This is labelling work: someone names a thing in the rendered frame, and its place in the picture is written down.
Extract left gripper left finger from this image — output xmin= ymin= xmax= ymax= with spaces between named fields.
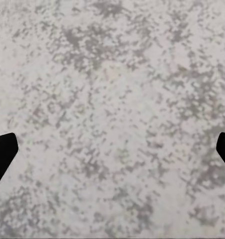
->
xmin=0 ymin=132 xmax=18 ymax=180

